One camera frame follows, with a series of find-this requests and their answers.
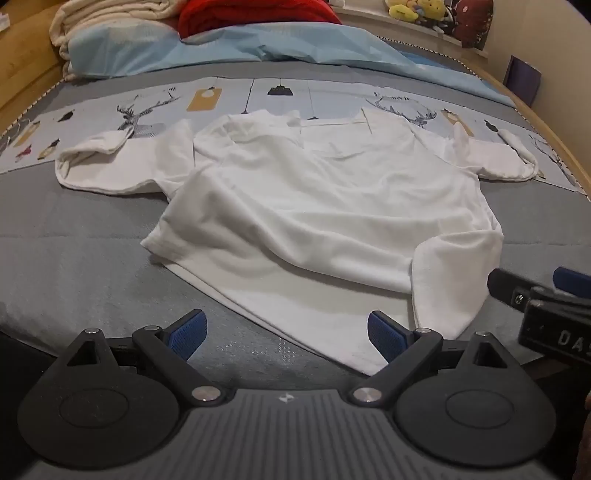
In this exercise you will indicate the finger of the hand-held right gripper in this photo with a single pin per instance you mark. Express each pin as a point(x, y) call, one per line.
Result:
point(505, 284)
point(572, 277)

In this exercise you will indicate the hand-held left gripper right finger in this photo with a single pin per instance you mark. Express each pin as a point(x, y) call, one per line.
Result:
point(385, 337)

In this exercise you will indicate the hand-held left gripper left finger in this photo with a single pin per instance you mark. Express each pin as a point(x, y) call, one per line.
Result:
point(189, 334)

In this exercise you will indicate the cream blanket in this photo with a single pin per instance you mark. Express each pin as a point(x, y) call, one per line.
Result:
point(101, 18)

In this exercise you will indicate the grey printed bed sheet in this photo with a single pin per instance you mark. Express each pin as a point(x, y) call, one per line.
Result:
point(92, 254)

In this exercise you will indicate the yellow plush toy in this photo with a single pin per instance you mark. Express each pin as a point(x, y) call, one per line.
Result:
point(431, 10)
point(402, 11)

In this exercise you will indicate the light blue quilt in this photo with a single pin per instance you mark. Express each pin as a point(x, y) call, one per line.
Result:
point(231, 46)

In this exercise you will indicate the white t-shirt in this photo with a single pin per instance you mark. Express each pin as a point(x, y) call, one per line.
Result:
point(323, 207)

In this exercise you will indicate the red blanket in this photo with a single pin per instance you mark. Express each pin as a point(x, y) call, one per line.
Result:
point(254, 14)

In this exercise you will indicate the purple book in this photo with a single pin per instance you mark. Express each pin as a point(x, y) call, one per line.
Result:
point(522, 81)

